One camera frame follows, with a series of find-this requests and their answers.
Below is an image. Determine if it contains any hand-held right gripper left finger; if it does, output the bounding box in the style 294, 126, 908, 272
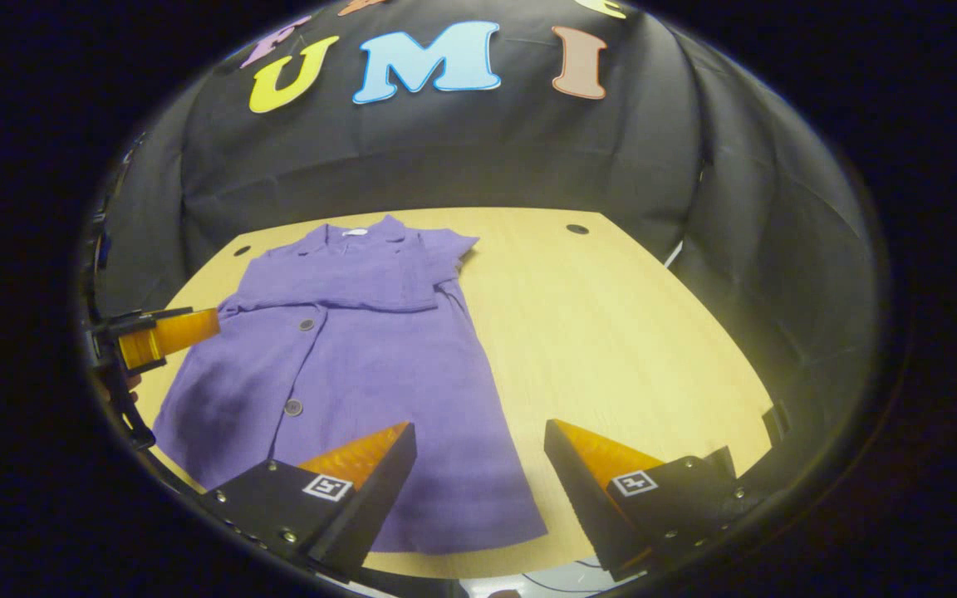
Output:
199, 421, 418, 580

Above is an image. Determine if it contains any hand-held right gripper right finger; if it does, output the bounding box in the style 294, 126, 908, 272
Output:
543, 419, 770, 582

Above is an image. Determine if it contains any purple button shirt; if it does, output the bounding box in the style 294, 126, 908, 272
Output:
152, 214, 548, 556

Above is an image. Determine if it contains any black backdrop cloth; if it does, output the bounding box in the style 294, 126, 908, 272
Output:
84, 0, 882, 466

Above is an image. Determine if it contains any thin black cable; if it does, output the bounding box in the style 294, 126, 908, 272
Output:
520, 558, 608, 592

